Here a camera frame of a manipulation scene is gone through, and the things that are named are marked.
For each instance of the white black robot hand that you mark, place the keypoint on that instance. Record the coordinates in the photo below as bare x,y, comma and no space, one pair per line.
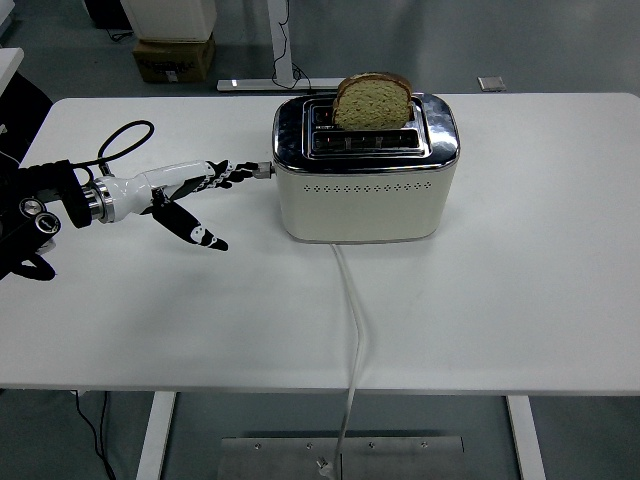
140,187

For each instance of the grey toaster lever knob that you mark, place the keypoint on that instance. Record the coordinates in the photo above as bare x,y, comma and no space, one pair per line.
264,171

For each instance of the cream and chrome toaster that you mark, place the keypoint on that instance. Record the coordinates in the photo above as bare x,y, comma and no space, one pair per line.
360,210

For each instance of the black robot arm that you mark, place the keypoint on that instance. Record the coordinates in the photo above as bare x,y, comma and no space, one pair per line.
55,175

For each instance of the brown cardboard box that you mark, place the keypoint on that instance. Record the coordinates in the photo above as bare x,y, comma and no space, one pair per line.
172,60

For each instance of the black chair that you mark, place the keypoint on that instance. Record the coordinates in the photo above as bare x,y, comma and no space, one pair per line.
22,115

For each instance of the large white box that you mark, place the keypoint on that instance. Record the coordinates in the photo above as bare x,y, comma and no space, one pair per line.
170,17

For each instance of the black box on floor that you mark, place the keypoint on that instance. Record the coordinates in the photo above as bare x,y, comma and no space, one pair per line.
105,12

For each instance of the white side table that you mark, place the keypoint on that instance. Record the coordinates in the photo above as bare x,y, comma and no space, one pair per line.
9,62

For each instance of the white desk leg with foot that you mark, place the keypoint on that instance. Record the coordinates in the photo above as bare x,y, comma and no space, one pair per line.
279,40

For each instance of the white storage bin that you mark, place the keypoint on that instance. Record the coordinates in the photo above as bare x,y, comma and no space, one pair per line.
5,15

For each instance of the brown bread slice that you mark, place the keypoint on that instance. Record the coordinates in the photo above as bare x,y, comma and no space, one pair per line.
372,107

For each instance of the white table leg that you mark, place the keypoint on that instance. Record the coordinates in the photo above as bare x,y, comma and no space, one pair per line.
525,440
155,435

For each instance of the small grey floor plate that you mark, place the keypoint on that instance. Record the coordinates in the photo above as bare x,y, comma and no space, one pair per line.
491,83

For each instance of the grey metal plate with screws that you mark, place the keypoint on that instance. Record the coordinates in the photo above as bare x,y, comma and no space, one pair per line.
400,460

